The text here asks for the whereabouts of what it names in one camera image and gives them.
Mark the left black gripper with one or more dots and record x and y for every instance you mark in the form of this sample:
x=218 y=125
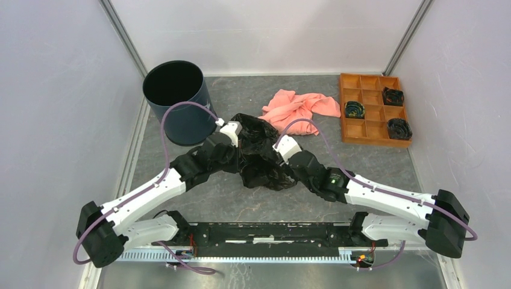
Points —
x=232 y=149

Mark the black plastic trash bag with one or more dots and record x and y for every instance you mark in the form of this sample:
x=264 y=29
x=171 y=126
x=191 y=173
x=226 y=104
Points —
x=260 y=165

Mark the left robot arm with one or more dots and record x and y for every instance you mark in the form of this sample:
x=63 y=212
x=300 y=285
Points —
x=106 y=231

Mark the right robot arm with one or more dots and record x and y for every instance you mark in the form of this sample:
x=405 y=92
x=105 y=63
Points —
x=438 y=220

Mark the rolled trash bag with yellow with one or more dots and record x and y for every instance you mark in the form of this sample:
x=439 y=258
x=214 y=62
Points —
x=354 y=110

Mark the dark blue trash bin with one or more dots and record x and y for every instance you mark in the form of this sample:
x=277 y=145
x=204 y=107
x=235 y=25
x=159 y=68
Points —
x=178 y=95

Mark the rolled trash bag bottom right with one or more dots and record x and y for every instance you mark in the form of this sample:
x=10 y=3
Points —
x=399 y=129

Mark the rolled trash bag top right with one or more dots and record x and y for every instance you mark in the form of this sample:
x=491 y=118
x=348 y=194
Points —
x=392 y=97

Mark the pink crumpled cloth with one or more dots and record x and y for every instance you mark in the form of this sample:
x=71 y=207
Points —
x=287 y=106

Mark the orange wooden compartment tray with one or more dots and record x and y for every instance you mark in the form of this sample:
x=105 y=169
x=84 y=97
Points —
x=371 y=129

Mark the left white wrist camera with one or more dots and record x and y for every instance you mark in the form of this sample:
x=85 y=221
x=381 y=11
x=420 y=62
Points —
x=231 y=129

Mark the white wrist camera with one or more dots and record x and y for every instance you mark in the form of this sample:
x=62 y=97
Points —
x=286 y=148
x=231 y=129

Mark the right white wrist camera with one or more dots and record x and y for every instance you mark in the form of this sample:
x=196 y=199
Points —
x=286 y=148

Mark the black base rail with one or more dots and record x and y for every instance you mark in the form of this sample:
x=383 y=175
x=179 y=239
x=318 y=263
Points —
x=262 y=240

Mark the white toothed cable duct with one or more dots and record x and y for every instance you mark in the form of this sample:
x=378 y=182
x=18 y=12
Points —
x=162 y=255

